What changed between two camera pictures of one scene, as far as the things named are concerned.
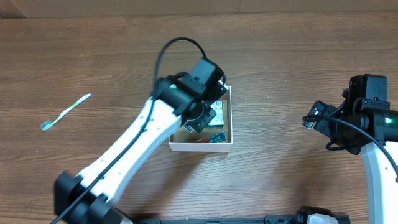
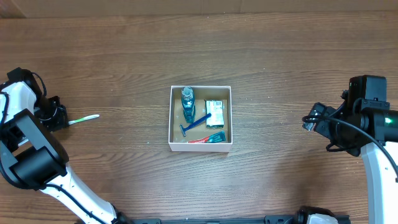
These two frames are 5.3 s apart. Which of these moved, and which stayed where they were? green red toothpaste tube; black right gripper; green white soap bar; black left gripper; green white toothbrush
Moved: black left gripper; green white toothbrush
Stayed: black right gripper; green white soap bar; green red toothpaste tube
